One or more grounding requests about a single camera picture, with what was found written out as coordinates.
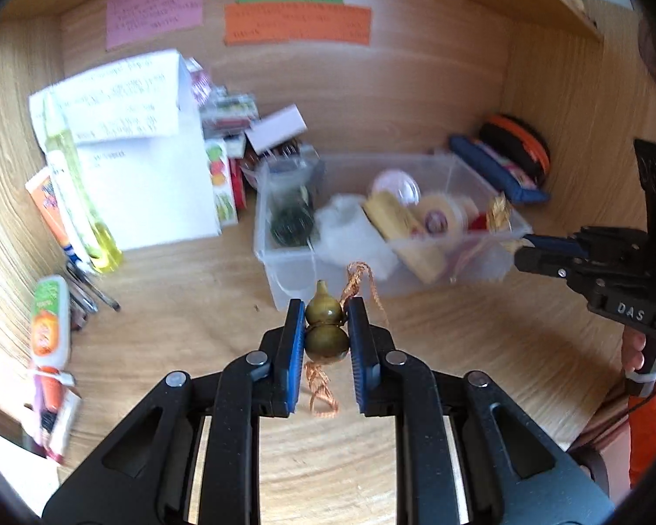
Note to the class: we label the white tape roll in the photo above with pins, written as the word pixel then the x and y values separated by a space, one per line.
pixel 440 216

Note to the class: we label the person's right hand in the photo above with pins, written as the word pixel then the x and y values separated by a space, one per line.
pixel 633 353

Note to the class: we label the pink paper note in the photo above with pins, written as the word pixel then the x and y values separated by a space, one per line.
pixel 153 8

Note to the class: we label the wooden desktop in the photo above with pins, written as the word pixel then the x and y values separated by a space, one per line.
pixel 197 295

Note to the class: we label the yellow-green clear bottle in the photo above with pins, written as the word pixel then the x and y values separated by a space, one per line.
pixel 101 229

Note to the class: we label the white and orange tube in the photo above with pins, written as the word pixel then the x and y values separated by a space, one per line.
pixel 50 322

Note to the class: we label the black and orange case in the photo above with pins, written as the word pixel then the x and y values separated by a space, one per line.
pixel 516 142

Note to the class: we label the white plastic bag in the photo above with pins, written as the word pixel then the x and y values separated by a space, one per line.
pixel 350 235

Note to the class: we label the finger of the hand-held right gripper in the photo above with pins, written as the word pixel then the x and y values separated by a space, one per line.
pixel 541 262
pixel 552 243

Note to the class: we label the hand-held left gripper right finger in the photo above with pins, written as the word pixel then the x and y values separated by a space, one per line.
pixel 359 361

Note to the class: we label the orange paper note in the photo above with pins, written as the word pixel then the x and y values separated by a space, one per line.
pixel 298 24

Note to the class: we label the clear plastic storage box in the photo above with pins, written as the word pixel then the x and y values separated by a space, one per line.
pixel 289 279

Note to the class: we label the red and gold charm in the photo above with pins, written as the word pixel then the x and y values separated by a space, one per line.
pixel 500 213

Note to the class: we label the white card box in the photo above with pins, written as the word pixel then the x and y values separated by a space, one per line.
pixel 276 128

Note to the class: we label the blue pencil case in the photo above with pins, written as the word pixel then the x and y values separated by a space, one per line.
pixel 492 169

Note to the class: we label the white paper sheets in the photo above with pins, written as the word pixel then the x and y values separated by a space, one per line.
pixel 142 186

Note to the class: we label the fruit-print box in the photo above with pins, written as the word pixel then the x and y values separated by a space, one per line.
pixel 221 180

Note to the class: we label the small printed packet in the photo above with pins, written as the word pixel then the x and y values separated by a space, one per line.
pixel 54 426

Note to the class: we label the red small box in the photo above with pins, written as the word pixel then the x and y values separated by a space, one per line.
pixel 239 186

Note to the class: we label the pile of small packets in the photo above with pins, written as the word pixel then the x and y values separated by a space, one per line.
pixel 229 109

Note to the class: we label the person's right forearm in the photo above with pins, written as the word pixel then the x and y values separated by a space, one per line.
pixel 653 437

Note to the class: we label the tan wooden item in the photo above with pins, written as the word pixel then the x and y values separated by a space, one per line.
pixel 388 216

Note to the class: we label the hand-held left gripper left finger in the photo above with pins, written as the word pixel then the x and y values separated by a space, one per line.
pixel 295 361

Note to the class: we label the bundle of pens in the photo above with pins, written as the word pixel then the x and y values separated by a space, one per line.
pixel 90 290

